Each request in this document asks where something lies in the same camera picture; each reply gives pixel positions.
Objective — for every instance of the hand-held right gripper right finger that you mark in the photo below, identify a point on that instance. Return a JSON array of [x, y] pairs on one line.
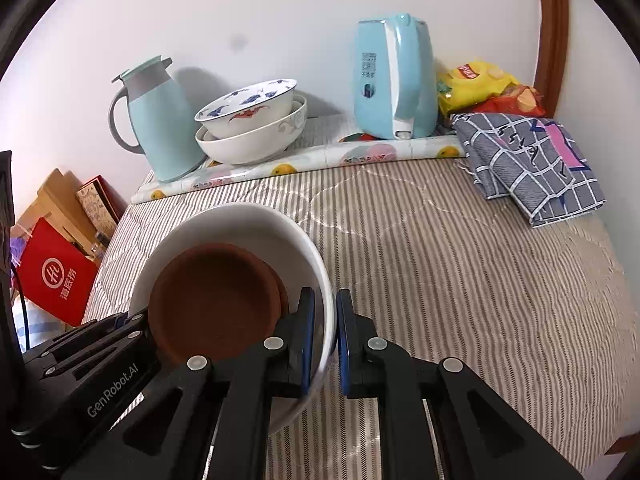
[[342, 345]]

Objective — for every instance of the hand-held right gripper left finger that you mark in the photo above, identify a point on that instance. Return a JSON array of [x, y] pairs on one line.
[[309, 340]]

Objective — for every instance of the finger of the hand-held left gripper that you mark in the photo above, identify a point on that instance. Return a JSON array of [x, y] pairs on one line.
[[100, 322], [120, 345]]

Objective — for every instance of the brown shallow bowl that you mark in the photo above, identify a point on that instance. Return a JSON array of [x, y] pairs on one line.
[[215, 300]]

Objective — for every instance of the large white bowl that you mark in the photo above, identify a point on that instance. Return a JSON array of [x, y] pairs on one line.
[[240, 225]]

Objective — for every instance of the light blue checked cloth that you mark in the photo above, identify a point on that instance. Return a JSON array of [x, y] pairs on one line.
[[40, 325]]

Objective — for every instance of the red paper bag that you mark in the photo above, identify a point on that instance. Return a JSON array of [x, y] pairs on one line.
[[55, 275]]

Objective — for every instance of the patterned gift box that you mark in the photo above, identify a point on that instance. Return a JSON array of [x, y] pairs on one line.
[[97, 205]]

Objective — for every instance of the striped quilted mattress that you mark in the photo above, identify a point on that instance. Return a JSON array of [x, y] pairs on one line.
[[450, 285]]

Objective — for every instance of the cardboard box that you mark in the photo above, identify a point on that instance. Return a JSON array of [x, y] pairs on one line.
[[55, 195]]

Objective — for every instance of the fruit print covered board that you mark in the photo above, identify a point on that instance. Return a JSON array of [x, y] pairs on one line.
[[320, 157]]

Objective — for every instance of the white bowl grey swirl print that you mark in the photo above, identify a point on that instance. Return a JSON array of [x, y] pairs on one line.
[[250, 147]]

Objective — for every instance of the light blue thermos jug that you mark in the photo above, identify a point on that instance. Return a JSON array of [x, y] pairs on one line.
[[160, 125]]

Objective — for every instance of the white bowl red bat print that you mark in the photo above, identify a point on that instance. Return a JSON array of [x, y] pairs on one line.
[[260, 110]]

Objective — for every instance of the grey checked cloth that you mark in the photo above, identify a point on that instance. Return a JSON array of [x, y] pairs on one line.
[[525, 170]]

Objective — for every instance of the light blue electric kettle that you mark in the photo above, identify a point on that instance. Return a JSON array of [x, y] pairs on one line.
[[375, 90]]

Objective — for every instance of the yellow snack bag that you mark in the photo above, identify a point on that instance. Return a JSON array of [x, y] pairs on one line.
[[470, 90]]

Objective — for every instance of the red snack bag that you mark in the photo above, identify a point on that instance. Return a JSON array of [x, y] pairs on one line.
[[520, 105]]

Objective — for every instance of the brown wooden frame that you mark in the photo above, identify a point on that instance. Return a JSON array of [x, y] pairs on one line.
[[552, 35]]

